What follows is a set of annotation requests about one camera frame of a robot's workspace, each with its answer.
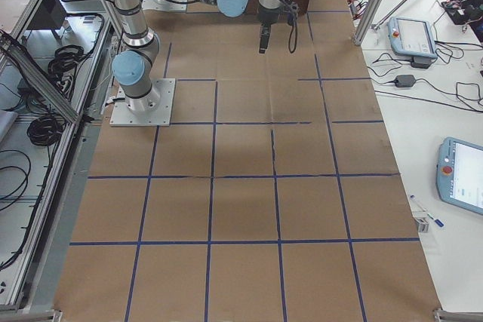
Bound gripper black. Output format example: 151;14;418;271
257;0;298;54

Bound far teach pendant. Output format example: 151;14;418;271
387;17;437;60

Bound teach pendant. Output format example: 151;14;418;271
436;137;483;215
387;17;437;60

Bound black power adapter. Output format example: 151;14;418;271
394;75;416;88

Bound brown paper table cover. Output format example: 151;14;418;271
54;0;439;321

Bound near teach pendant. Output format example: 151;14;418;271
436;137;483;215

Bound small grey binder clip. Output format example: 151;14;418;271
414;217;429;233

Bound blue white pen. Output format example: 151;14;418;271
409;195;445;228

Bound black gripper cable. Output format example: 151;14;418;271
260;0;300;54

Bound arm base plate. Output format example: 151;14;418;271
109;78;176;127

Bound coiled black cables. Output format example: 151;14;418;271
26;114;63;148

